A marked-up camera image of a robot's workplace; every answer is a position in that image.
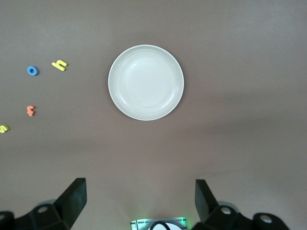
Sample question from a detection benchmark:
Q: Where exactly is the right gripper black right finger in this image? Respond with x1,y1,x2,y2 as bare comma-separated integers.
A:
191,179,292,230

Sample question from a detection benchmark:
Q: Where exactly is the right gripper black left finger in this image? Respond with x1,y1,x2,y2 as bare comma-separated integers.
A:
0,177,87,230

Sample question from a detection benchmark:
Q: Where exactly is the blue foam letter o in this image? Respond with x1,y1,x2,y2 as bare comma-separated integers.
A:
26,66,39,77

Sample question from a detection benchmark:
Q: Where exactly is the yellow foam letter h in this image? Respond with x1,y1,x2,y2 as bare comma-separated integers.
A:
51,60,69,72

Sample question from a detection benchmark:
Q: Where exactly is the brown table cover sheet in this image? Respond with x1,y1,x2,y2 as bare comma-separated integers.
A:
0,0,307,230

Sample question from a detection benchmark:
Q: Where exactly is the beige round plate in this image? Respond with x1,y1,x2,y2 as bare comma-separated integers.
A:
108,44,185,121

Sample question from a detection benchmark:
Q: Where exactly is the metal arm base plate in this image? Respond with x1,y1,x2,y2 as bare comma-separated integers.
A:
130,217,188,230

